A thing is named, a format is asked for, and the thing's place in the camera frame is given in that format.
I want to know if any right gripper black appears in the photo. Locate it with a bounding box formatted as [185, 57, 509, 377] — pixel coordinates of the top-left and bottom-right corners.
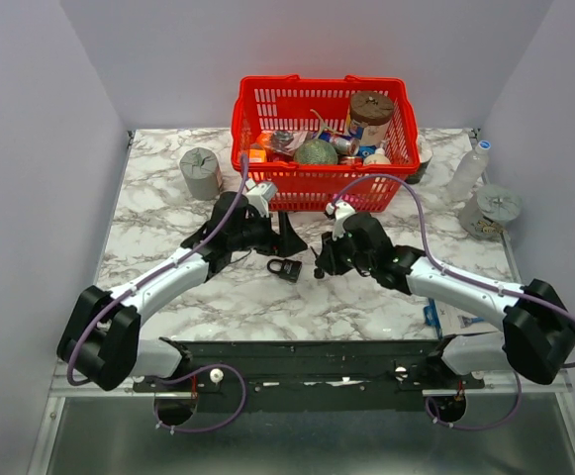
[316, 225, 374, 275]

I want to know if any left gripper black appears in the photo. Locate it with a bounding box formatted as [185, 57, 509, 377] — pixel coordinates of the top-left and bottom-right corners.
[229, 208, 308, 258]

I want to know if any black padlock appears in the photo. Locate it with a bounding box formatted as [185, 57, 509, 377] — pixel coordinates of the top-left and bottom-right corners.
[266, 258, 302, 283]

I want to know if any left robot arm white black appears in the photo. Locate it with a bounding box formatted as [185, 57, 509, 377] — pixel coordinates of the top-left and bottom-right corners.
[56, 192, 308, 391]

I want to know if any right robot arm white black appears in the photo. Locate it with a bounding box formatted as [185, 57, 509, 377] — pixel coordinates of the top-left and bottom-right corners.
[316, 212, 575, 388]

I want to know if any orange small box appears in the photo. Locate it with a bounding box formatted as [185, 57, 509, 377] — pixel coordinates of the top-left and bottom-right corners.
[247, 147, 267, 163]

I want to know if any green melon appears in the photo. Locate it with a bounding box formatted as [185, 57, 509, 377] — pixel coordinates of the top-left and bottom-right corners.
[294, 139, 338, 165]

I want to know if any red soda can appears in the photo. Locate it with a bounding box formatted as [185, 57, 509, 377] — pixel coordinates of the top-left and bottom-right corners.
[338, 156, 363, 167]

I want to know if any crumpled snack packet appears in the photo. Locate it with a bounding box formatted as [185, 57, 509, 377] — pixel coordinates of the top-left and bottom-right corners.
[256, 130, 313, 156]

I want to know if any red plastic basket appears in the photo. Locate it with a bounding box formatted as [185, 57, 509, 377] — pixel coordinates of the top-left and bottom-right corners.
[231, 74, 420, 212]

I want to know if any grey taped can left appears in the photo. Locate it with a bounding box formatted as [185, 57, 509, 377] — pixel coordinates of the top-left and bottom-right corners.
[179, 147, 223, 201]

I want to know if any grey taped can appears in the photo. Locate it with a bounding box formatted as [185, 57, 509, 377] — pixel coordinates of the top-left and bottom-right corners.
[458, 184, 523, 240]
[179, 147, 223, 201]

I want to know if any white pump bottle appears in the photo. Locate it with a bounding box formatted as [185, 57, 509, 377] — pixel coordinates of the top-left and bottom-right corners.
[359, 145, 391, 166]

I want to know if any red blue drink can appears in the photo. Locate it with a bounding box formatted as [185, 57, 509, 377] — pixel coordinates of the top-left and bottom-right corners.
[319, 132, 360, 156]

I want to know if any blue white booklet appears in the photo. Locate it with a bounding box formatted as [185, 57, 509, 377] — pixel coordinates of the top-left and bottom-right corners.
[424, 299, 498, 339]

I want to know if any brown lid cylindrical canister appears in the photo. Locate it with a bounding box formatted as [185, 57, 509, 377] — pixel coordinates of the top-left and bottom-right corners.
[346, 91, 395, 146]

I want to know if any grey taped can right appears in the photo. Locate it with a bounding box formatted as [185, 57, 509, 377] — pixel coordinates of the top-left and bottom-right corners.
[458, 184, 523, 240]

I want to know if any clear plastic water bottle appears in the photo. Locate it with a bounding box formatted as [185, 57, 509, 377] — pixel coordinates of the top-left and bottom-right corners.
[446, 141, 491, 202]

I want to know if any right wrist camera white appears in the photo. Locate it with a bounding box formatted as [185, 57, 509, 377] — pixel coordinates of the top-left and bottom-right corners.
[325, 200, 356, 240]

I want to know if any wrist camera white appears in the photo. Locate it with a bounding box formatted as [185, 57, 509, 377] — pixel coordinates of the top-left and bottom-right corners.
[325, 200, 356, 240]
[245, 179, 278, 218]

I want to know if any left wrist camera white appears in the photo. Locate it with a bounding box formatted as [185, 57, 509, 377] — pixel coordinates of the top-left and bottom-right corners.
[245, 179, 278, 218]

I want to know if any black mounting rail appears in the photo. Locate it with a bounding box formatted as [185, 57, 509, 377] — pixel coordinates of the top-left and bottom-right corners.
[134, 339, 484, 414]

